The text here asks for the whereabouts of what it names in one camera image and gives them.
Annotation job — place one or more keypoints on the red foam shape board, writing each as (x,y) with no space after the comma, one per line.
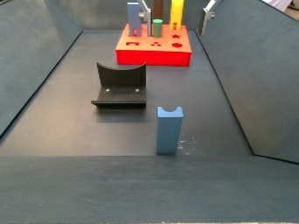
(165,51)

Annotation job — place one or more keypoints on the brown cylinder peg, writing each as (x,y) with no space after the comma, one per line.
(157,9)

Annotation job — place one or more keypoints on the blue arch block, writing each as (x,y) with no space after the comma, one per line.
(169,121)

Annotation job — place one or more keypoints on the green cylinder peg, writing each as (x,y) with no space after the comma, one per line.
(157,27)

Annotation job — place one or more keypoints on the yellow notched block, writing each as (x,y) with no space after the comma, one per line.
(176,14)

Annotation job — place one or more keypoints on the black curved stand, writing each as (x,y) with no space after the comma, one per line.
(121,87)

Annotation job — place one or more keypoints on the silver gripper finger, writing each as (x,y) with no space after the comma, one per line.
(145,16)
(205,16)

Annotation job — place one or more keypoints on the light blue notched block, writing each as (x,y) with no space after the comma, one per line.
(133,19)

